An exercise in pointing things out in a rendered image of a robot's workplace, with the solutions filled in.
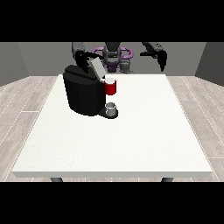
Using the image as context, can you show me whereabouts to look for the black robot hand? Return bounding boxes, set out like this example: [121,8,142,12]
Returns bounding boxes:
[139,48,169,73]
[73,50,99,74]

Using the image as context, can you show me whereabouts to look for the pale grey machine lid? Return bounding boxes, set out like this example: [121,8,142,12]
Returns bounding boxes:
[89,57,107,81]

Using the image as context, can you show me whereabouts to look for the black coffee machine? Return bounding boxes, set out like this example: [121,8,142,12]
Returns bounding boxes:
[62,64,119,120]

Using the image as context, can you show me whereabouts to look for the red pod holder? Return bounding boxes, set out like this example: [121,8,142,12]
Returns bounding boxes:
[103,78,118,96]

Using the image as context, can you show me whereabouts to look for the grey robot trunk purple rings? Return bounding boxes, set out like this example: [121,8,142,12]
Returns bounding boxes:
[91,42,136,74]

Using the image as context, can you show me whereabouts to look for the small grey cup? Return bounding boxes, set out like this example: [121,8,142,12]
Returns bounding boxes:
[104,101,117,116]

